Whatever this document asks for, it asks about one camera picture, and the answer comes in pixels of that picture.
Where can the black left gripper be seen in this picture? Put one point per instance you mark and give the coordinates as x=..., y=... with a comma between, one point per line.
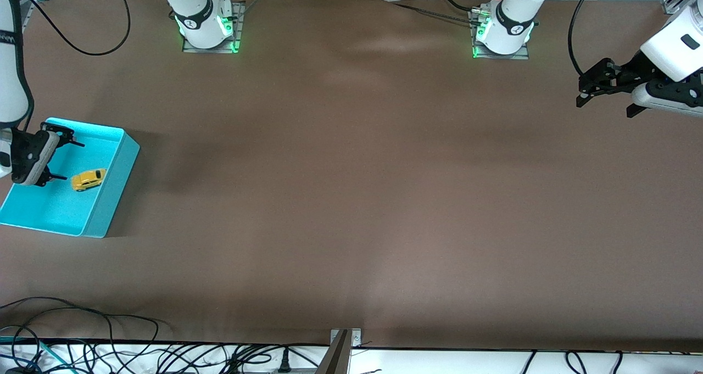
x=631, y=71

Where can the yellow beetle toy car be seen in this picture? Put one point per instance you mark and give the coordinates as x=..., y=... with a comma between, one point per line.
x=89, y=179

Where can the teal plastic storage bin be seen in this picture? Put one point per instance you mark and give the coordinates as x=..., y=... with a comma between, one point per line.
x=55, y=209

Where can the brown table cloth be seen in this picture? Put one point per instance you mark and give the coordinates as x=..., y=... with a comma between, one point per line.
x=329, y=225

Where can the black power plug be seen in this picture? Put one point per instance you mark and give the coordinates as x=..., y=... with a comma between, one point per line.
x=284, y=360

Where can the grey power strip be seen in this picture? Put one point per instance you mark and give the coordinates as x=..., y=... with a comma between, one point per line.
x=296, y=370

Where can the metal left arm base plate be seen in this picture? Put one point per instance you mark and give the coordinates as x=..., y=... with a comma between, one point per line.
x=502, y=56

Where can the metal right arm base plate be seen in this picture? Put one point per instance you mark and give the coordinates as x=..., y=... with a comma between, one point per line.
x=240, y=11

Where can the brown camera post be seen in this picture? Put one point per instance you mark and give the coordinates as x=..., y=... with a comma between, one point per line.
x=335, y=360

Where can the silver table edge bracket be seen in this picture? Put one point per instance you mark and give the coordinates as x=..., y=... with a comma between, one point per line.
x=357, y=338

